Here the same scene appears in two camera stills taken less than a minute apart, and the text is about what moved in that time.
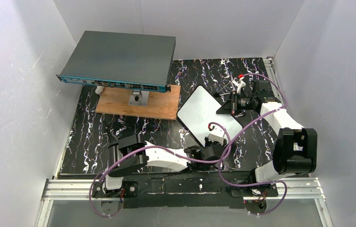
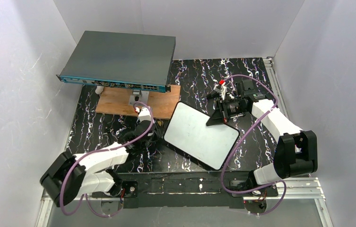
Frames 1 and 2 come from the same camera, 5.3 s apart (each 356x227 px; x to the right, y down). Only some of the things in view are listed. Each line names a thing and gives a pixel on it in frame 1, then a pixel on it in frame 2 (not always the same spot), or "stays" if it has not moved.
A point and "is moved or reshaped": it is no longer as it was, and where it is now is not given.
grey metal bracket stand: [139, 98] stays
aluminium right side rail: [269, 65] stays
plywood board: [114, 100] stays
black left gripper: [211, 150] to [127, 137]
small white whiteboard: [199, 113] is moved or reshaped
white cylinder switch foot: [99, 89] stays
